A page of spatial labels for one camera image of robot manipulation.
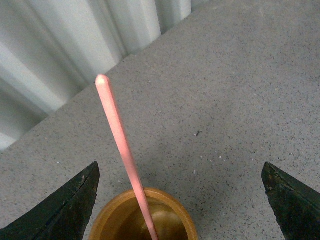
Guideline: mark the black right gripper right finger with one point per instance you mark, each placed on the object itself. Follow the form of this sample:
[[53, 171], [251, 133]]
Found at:
[[295, 205]]

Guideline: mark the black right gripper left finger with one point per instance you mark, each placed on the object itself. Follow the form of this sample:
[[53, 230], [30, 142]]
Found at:
[[64, 215]]

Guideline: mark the bamboo chopstick holder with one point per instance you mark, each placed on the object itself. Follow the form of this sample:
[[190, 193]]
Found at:
[[122, 219]]

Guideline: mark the pink chopstick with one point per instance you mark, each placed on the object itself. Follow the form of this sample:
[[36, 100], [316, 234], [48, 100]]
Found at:
[[109, 104]]

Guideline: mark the grey curtain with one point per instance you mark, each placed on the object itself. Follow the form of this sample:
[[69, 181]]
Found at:
[[50, 50]]

